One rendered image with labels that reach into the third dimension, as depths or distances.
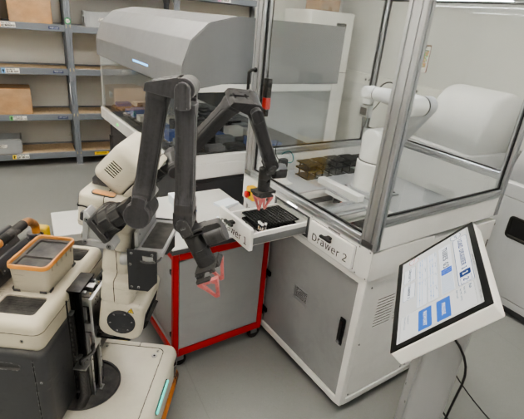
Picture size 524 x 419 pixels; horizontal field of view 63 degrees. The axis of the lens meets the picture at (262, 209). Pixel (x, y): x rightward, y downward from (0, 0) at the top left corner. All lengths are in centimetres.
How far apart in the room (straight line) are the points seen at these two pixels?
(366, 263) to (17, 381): 137
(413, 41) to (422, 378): 112
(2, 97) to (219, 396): 411
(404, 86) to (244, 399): 167
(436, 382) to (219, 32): 205
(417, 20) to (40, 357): 170
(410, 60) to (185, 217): 94
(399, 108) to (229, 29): 134
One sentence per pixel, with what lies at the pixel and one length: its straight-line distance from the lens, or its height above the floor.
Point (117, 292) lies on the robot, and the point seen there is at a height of 86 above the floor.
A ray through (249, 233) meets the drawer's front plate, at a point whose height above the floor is 91.
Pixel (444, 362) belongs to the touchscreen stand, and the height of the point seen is 84.
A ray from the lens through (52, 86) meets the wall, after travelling 590.
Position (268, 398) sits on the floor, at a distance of 241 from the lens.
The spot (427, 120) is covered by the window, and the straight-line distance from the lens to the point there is 179.
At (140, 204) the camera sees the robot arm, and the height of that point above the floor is 128.
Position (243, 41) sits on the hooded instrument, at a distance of 273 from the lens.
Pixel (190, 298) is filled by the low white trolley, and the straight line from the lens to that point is 226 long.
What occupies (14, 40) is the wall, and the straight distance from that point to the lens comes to 583.
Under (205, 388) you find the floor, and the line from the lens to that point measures 243.
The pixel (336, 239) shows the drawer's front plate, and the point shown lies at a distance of 193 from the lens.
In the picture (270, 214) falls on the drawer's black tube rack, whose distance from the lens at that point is 211.
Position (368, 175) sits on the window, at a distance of 178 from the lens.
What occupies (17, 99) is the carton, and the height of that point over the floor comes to 75.
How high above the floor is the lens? 178
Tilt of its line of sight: 24 degrees down
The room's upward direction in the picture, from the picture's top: 6 degrees clockwise
